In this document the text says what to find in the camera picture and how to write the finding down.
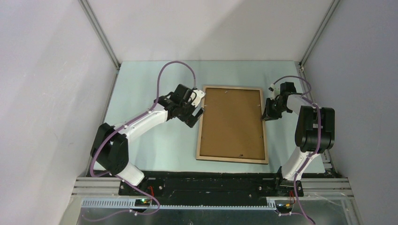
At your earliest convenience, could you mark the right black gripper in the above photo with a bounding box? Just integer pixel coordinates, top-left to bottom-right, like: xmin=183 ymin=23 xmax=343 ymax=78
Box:
xmin=262 ymin=97 xmax=289 ymax=121

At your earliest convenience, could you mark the brown cardboard backing board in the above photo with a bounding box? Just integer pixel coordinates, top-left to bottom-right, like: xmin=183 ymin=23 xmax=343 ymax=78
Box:
xmin=199 ymin=88 xmax=266 ymax=161

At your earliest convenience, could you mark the wooden picture frame with glass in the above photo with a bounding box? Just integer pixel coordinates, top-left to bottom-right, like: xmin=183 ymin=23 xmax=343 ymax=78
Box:
xmin=196 ymin=85 xmax=270 ymax=165

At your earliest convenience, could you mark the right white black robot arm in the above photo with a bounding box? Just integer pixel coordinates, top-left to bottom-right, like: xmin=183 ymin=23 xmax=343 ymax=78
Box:
xmin=261 ymin=82 xmax=335 ymax=196

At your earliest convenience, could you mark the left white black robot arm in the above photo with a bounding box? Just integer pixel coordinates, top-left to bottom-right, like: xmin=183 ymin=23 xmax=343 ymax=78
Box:
xmin=91 ymin=84 xmax=206 ymax=195

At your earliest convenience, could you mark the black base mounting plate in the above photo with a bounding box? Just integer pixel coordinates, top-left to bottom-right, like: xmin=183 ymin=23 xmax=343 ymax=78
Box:
xmin=138 ymin=178 xmax=303 ymax=206

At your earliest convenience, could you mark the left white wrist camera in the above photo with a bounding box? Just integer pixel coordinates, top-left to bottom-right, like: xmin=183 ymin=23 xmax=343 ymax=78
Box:
xmin=190 ymin=89 xmax=206 ymax=107

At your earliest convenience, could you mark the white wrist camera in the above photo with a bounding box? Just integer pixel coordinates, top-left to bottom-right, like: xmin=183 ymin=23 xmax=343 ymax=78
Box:
xmin=190 ymin=89 xmax=206 ymax=107
xmin=268 ymin=83 xmax=280 ymax=100

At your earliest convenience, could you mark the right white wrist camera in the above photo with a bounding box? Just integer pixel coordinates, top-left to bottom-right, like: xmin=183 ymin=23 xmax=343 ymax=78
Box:
xmin=268 ymin=83 xmax=280 ymax=100

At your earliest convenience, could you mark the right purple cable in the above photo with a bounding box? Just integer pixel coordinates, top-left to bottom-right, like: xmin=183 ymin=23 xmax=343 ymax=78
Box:
xmin=272 ymin=75 xmax=322 ymax=225

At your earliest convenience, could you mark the left aluminium corner post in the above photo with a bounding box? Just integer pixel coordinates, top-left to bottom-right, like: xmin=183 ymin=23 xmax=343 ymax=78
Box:
xmin=78 ymin=0 xmax=121 ymax=70

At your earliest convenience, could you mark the aluminium corner post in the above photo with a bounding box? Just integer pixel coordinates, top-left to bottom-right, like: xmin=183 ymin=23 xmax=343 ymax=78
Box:
xmin=299 ymin=0 xmax=341 ymax=67
xmin=78 ymin=0 xmax=121 ymax=70

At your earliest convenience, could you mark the right aluminium corner post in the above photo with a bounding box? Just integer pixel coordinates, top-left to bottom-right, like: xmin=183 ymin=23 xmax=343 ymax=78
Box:
xmin=299 ymin=0 xmax=341 ymax=67

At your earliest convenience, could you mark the aluminium front rail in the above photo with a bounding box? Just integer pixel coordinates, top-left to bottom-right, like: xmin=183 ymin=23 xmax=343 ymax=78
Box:
xmin=72 ymin=177 xmax=353 ymax=199

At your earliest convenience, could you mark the grey slotted cable duct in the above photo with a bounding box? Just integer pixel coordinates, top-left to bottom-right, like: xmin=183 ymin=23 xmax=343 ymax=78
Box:
xmin=81 ymin=198 xmax=276 ymax=210

